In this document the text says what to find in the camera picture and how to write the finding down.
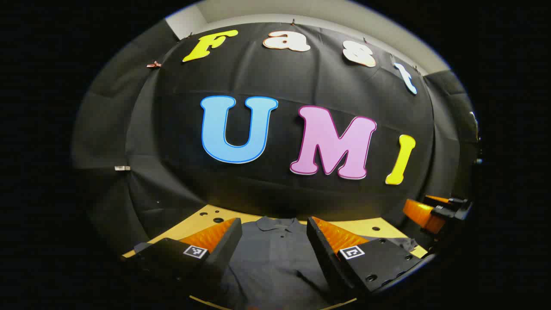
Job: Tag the dark grey polo shirt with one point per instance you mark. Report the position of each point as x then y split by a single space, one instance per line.
275 262

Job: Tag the copper red clip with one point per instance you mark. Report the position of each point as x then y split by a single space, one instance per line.
153 65

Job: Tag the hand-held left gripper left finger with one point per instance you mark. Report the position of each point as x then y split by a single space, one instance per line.
226 245

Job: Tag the silver metal clip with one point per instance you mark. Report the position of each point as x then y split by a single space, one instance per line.
122 168

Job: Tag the black backdrop cloth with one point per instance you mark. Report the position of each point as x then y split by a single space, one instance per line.
275 77

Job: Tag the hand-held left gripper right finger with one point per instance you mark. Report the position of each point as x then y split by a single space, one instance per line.
320 249

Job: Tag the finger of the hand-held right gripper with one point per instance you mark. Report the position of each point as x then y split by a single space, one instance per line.
424 215
447 199

